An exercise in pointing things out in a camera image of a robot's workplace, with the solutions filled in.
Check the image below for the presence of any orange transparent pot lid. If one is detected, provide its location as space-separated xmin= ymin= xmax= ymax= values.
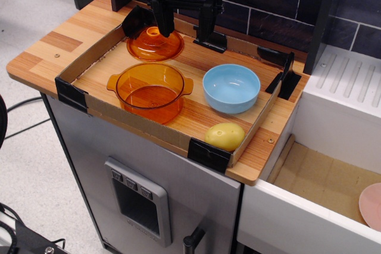
xmin=127 ymin=26 xmax=184 ymax=62

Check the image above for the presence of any orange transparent pot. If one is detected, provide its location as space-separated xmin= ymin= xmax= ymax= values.
xmin=107 ymin=62 xmax=193 ymax=124

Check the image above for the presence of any light blue bowl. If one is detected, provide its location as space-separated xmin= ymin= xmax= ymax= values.
xmin=202 ymin=64 xmax=261 ymax=114

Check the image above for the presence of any cardboard fence with black tape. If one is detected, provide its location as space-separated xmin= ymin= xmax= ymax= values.
xmin=55 ymin=17 xmax=309 ymax=184

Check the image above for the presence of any yellow toy potato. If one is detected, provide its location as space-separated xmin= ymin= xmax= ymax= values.
xmin=204 ymin=123 xmax=245 ymax=152

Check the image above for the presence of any grey toy oven cabinet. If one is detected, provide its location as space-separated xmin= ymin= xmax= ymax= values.
xmin=44 ymin=96 xmax=241 ymax=253

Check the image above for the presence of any white toy sink unit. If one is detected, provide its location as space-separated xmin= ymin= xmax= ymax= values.
xmin=237 ymin=46 xmax=380 ymax=253

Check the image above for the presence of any pink plate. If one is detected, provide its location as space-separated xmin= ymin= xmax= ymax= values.
xmin=358 ymin=183 xmax=381 ymax=231

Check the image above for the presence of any black vertical post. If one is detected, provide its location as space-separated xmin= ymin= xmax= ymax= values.
xmin=303 ymin=0 xmax=333 ymax=75

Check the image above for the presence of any black floor cable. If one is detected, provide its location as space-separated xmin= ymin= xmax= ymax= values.
xmin=4 ymin=96 xmax=51 ymax=140

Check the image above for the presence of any black oven door handle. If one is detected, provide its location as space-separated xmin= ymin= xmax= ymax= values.
xmin=183 ymin=227 xmax=205 ymax=254

